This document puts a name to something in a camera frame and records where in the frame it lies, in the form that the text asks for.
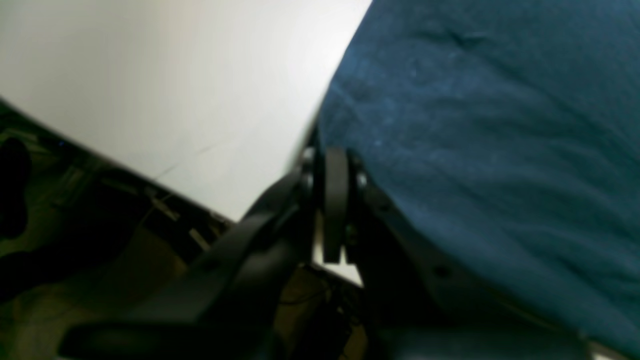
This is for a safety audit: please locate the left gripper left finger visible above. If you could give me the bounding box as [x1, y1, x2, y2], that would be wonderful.
[57, 148, 315, 360]

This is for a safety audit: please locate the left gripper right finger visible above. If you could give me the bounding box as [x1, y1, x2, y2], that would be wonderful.
[345, 151, 594, 360]

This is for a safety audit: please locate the dark blue T-shirt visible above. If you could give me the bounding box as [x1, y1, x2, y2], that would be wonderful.
[318, 0, 640, 359]

